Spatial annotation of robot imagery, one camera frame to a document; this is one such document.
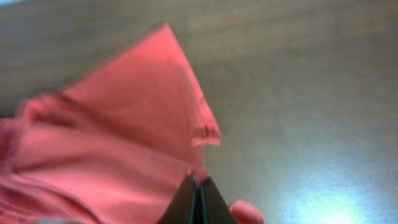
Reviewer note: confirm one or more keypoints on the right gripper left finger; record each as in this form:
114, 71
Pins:
181, 209

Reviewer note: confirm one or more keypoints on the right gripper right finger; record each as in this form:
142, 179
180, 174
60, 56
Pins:
212, 208

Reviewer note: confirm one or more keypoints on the red t-shirt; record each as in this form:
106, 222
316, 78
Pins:
113, 147

